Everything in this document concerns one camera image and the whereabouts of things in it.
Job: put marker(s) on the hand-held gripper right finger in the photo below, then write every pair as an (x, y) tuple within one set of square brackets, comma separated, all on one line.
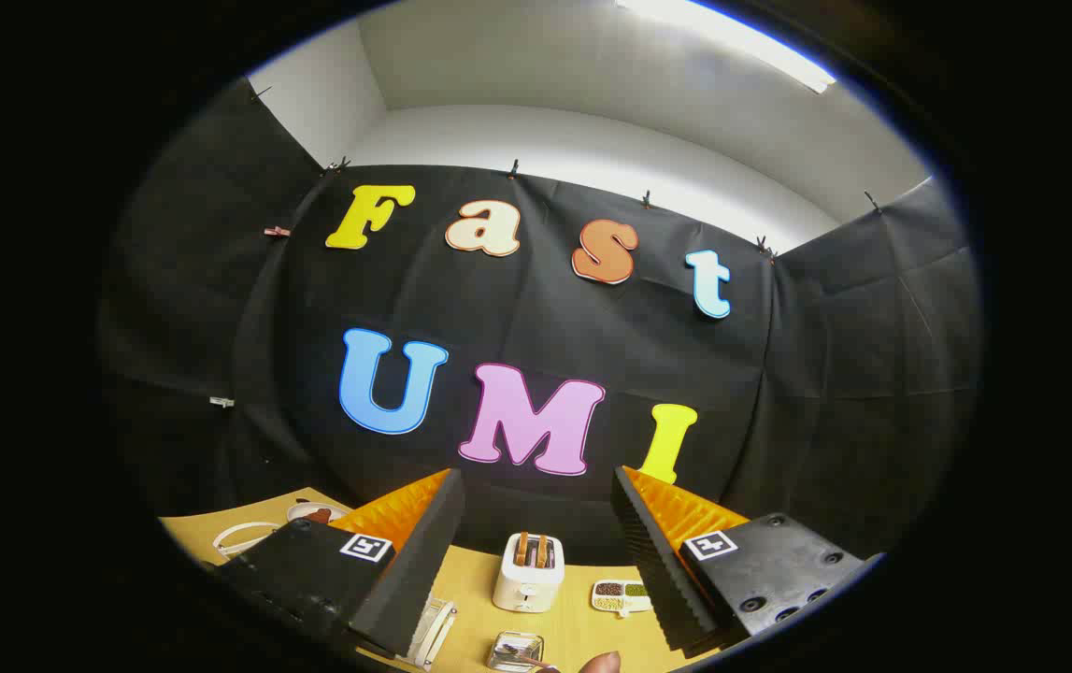
[(652, 561)]

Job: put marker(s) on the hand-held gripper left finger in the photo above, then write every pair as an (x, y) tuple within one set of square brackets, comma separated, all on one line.
[(423, 551)]

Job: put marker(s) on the small plate with sausages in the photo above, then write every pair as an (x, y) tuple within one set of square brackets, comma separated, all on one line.
[(316, 513)]

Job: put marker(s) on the white divided snack tray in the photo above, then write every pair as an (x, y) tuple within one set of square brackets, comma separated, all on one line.
[(612, 598)]

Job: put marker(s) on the brown toast slice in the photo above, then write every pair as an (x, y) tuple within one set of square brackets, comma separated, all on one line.
[(542, 551), (522, 549)]

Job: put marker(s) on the white toaster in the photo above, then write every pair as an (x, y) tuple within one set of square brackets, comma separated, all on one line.
[(528, 587)]

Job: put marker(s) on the black backdrop cloth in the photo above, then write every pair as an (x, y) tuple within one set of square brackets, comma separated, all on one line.
[(517, 308)]

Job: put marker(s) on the row of black cloth clips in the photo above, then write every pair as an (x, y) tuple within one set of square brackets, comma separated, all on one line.
[(514, 171)]

